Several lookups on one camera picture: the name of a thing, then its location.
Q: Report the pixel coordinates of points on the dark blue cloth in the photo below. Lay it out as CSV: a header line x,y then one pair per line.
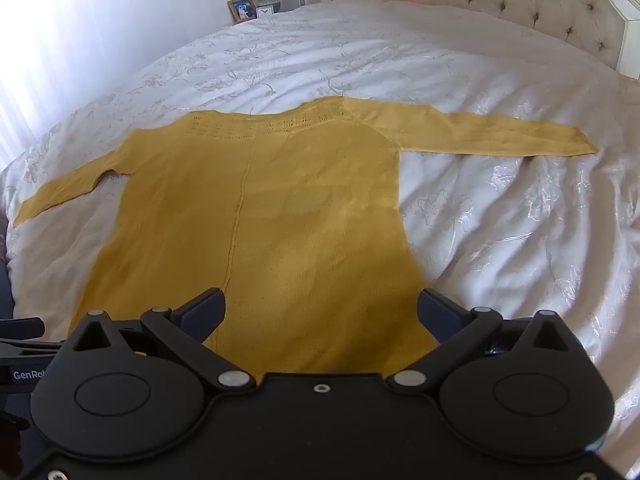
x,y
6,290

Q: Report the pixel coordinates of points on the wooden picture frame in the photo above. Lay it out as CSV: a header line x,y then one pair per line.
x,y
242,10

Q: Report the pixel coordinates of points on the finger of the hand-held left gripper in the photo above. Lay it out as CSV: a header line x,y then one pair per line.
x,y
22,330

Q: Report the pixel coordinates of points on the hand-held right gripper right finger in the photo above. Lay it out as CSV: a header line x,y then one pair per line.
x,y
440,312

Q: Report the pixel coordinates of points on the white embroidered bedspread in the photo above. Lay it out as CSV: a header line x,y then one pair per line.
x,y
350,60

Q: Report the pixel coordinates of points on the small white clock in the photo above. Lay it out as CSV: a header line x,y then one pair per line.
x,y
263,9

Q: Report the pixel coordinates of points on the white sheer curtain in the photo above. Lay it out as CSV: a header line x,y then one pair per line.
x,y
100,35

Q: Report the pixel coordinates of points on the yellow knit sweater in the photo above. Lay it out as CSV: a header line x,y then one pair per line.
x,y
300,210

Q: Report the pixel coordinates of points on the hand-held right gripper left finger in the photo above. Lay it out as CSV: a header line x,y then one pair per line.
x,y
202,312

